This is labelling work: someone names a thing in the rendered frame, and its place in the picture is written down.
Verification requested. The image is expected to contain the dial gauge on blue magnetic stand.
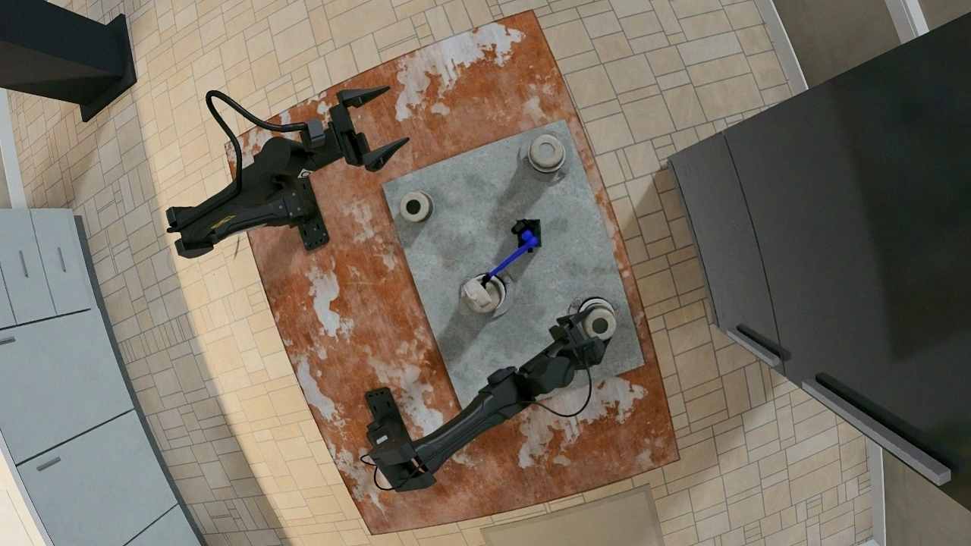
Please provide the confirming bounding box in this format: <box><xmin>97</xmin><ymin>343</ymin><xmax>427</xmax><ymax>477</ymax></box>
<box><xmin>464</xmin><ymin>219</ymin><xmax>542</xmax><ymax>309</ymax></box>

